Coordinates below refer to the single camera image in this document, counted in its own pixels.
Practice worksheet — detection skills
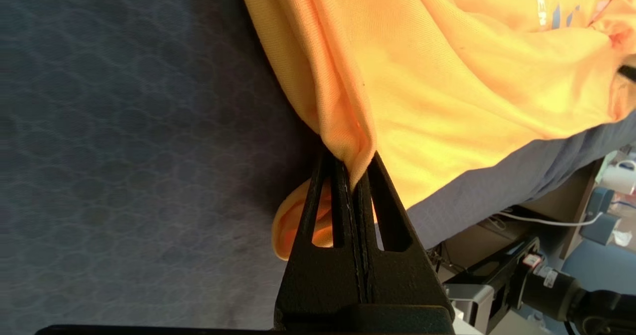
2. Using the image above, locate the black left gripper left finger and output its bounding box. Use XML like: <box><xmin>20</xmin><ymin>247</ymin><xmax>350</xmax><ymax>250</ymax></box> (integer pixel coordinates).
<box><xmin>275</xmin><ymin>149</ymin><xmax>361</xmax><ymax>333</ymax></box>

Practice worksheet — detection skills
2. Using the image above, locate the yellow printed t-shirt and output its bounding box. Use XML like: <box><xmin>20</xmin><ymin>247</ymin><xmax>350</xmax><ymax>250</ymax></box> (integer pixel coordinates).
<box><xmin>236</xmin><ymin>0</ymin><xmax>636</xmax><ymax>262</ymax></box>

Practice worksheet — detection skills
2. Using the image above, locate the brown bed base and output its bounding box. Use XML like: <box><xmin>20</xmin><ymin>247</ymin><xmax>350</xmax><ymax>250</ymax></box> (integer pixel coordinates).
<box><xmin>437</xmin><ymin>159</ymin><xmax>603</xmax><ymax>276</ymax></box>

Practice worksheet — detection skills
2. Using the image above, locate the grey metal case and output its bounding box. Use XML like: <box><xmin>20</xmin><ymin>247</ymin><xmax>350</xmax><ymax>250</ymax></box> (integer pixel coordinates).
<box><xmin>444</xmin><ymin>237</ymin><xmax>542</xmax><ymax>332</ymax></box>

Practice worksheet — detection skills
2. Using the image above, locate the dark blue bed sheet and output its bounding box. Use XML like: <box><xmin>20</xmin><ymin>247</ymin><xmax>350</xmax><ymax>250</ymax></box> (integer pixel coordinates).
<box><xmin>0</xmin><ymin>0</ymin><xmax>636</xmax><ymax>332</ymax></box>

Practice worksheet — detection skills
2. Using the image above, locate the blue grey box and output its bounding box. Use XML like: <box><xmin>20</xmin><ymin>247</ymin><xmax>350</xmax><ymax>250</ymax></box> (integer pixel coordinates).
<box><xmin>580</xmin><ymin>186</ymin><xmax>622</xmax><ymax>246</ymax></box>

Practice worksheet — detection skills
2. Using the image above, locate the black cylinder with label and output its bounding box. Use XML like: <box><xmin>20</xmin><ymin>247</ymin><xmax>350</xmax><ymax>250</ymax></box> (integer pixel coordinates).
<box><xmin>519</xmin><ymin>263</ymin><xmax>636</xmax><ymax>333</ymax></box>

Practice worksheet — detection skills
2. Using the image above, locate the white plastic container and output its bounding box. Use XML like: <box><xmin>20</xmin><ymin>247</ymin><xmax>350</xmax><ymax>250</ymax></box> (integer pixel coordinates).
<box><xmin>600</xmin><ymin>159</ymin><xmax>636</xmax><ymax>196</ymax></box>

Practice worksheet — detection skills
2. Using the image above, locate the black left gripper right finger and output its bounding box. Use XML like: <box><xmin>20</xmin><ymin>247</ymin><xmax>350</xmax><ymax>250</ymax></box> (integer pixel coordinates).
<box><xmin>352</xmin><ymin>151</ymin><xmax>455</xmax><ymax>333</ymax></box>

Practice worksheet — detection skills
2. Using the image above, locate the thin white cable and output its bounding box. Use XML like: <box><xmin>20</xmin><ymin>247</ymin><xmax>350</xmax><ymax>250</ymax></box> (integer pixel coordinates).
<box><xmin>497</xmin><ymin>210</ymin><xmax>604</xmax><ymax>227</ymax></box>

